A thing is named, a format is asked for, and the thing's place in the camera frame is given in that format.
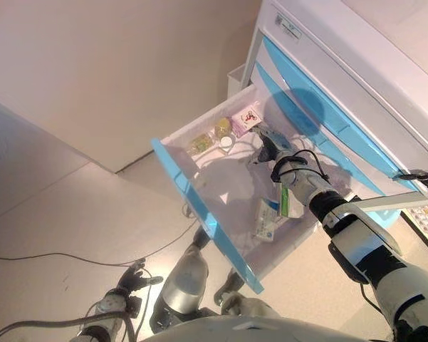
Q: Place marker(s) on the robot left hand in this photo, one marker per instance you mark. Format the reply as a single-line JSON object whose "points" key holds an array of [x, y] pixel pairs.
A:
{"points": [[135, 279]]}

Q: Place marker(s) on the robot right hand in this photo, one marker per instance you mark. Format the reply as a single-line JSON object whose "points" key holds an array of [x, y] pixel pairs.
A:
{"points": [[267, 147]]}

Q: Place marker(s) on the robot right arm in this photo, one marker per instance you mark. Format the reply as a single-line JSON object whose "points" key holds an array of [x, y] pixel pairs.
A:
{"points": [[359, 231]]}

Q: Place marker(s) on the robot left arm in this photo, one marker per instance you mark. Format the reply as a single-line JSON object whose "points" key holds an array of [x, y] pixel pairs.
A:
{"points": [[107, 313]]}

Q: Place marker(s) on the green white medicine box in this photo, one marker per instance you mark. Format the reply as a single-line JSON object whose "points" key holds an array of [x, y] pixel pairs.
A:
{"points": [[287, 203]]}

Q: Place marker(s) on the blue white medicine box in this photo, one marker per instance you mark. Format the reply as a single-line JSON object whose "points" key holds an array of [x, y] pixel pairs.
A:
{"points": [[267, 221]]}

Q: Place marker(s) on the pink white box red print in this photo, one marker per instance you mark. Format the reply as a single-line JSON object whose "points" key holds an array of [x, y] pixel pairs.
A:
{"points": [[248, 119]]}

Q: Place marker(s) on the white round cap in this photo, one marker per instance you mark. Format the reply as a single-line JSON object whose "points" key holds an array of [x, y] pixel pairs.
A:
{"points": [[226, 142]]}

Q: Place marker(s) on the silver robot left leg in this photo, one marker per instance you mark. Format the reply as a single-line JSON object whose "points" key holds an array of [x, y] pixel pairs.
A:
{"points": [[185, 281]]}

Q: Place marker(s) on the grey robot torso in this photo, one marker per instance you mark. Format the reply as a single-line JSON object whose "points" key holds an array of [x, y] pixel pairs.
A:
{"points": [[253, 329]]}

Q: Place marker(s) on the white medical cart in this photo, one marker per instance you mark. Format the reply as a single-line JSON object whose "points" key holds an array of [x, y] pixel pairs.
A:
{"points": [[359, 53]]}

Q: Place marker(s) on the light blue bin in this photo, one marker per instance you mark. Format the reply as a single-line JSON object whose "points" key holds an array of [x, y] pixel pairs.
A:
{"points": [[381, 215]]}

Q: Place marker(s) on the black cart lock key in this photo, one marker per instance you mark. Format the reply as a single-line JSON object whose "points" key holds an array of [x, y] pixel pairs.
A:
{"points": [[422, 176]]}

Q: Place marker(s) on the white lattice basket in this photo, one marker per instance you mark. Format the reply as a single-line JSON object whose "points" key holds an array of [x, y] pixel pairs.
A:
{"points": [[427, 217]]}

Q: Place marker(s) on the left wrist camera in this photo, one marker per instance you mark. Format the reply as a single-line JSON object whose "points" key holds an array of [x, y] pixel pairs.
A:
{"points": [[134, 306]]}

